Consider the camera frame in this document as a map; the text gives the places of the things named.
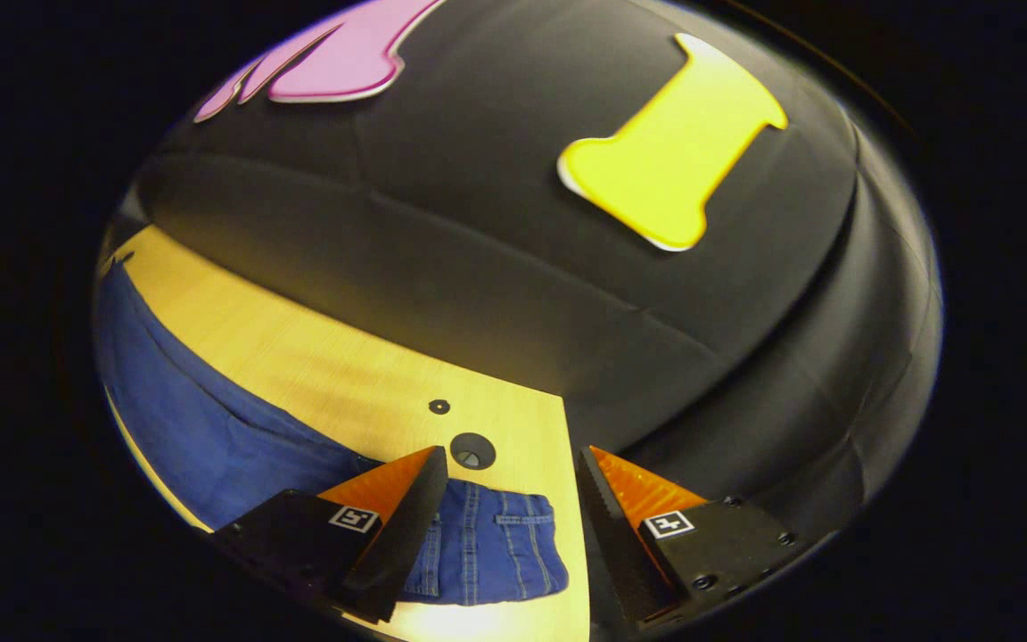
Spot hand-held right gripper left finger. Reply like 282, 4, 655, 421
210, 446, 448, 625

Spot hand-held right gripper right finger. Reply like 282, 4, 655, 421
578, 446, 835, 630

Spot blue denim jeans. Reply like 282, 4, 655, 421
94, 259, 570, 607

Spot large round black table grommet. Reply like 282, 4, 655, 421
449, 432, 497, 471

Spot black backdrop cloth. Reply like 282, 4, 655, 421
99, 0, 944, 572

